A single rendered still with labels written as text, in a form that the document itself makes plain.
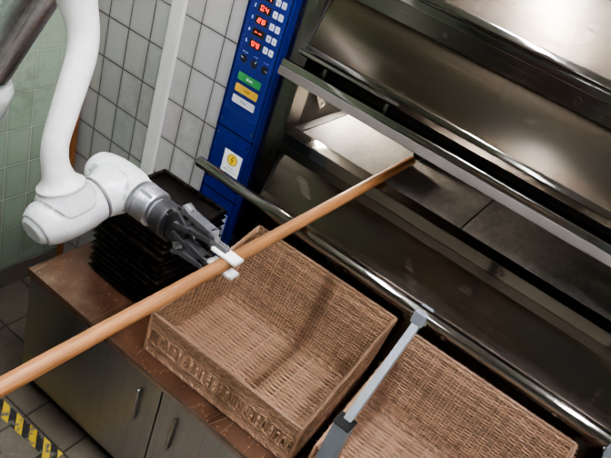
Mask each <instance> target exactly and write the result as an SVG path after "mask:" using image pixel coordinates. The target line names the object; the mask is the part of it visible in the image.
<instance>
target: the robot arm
mask: <svg viewBox="0 0 611 458"><path fill-rule="evenodd" d="M57 7H58V8H59V10H60V12H61V15H62V17H63V19H64V22H65V30H66V50H65V59H64V62H63V65H62V69H61V72H60V75H59V78H58V82H57V85H56V88H55V93H54V97H53V100H52V103H51V106H50V110H49V113H48V116H47V119H46V122H45V129H44V131H43V136H42V141H41V147H40V165H41V175H42V178H41V181H40V183H39V184H38V185H37V186H36V188H35V191H36V194H35V198H34V201H33V202H32V203H31V204H30V205H28V206H27V207H26V209H25V211H24V214H23V216H22V219H23V221H22V225H23V227H24V229H25V231H26V233H27V234H28V235H29V236H30V237H31V238H32V239H33V240H34V241H35V242H37V243H39V244H47V245H54V244H61V243H65V242H67V241H70V240H72V239H75V238H76V237H78V236H80V235H82V234H85V233H87V232H89V231H90V230H92V229H94V228H95V227H97V226H98V225H99V224H101V223H102V222H103V221H104V220H106V219H107V218H109V217H112V216H115V215H118V214H125V213H128V214H129V215H131V216H132V217H134V218H135V219H136V220H137V221H138V222H139V223H141V224H142V225H144V226H151V227H152V228H153V229H155V230H156V231H157V232H158V233H160V234H164V235H166V236H167V237H168V239H169V240H170V241H171V242H172V245H173V248H171V249H170V252H171V253H172V254H178V255H179V256H181V257H182V258H184V259H185V260H187V261H188V262H189V263H190V264H192V265H194V266H195V267H197V268H198V269H201V268H202V267H204V266H206V265H208V264H211V263H212V262H213V261H215V260H217V259H219V257H217V256H214V257H213V256H212V255H211V254H210V253H209V252H207V250H206V249H205V248H204V247H202V246H201V245H200V244H199V243H198V242H197V241H196V240H195V237H196V238H197V239H199V240H201V241H203V242H205V243H206V244H208V247H211V246H212V245H213V246H212V247H211V250H212V251H213V252H214V253H216V254H217V255H219V256H220V257H221V258H223V259H224V260H225V261H227V262H228V263H230V264H231V265H232V266H233V267H236V266H238V265H240V264H241V263H243V262H244V260H243V259H242V258H241V257H239V256H238V255H237V254H235V253H233V252H232V251H231V250H230V247H229V246H228V245H226V244H225V243H223V242H222V241H221V240H220V238H219V234H220V230H219V229H218V228H216V227H215V226H214V225H213V224H212V223H210V222H209V221H208V220H207V219H206V218H205V217H203V216H202V215H201V214H200V213H199V212H197V211H196V209H195V208H194V206H193V205H192V204H191V203H189V204H185V205H182V206H181V207H180V206H179V205H178V204H176V203H175V202H173V201H172V200H171V197H170V195H169V194H168V193H167V192H165V191H164V190H162V189H161V188H160V187H158V186H157V185H156V184H155V183H153V182H152V181H151V180H150V179H149V178H148V176H147V175H146V174H145V173H144V172H143V171H142V170H141V169H139V168H138V167H137V166H135V165H134V164H132V163H130V162H129V161H127V160H125V159H124V158H123V157H121V156H118V155H116V154H111V153H108V152H101V153H98V154H95V155H93V156H92V157H91V158H90V159H89V160H88V161H87V162H86V164H85V176H83V175H82V174H78V173H76V172H75V171H74V169H73V168H72V166H71V164H70V161H69V145H70V141H71V137H72V134H73V131H74V129H75V124H76V121H77V118H78V116H79V113H80V111H81V108H82V105H83V102H84V100H85V95H86V92H87V89H88V86H89V84H90V81H91V78H92V75H93V72H94V70H95V64H96V60H97V56H98V50H99V42H100V22H99V10H98V0H2V1H1V3H0V124H1V123H2V122H3V121H4V120H5V118H6V116H7V114H8V111H9V108H10V103H11V101H12V99H13V97H14V94H15V89H14V85H13V82H12V79H11V78H12V76H13V75H14V73H15V71H16V69H17V68H18V66H19V65H20V64H21V63H22V61H23V60H24V58H25V56H26V55H27V53H28V51H29V50H30V48H31V47H32V45H33V44H34V42H35V40H36V39H37V37H38V36H39V35H40V34H41V32H42V30H43V29H44V27H45V25H46V24H47V22H48V21H49V19H50V18H51V16H52V15H53V13H54V12H55V10H56V8H57ZM209 245H210V246H209Z"/></svg>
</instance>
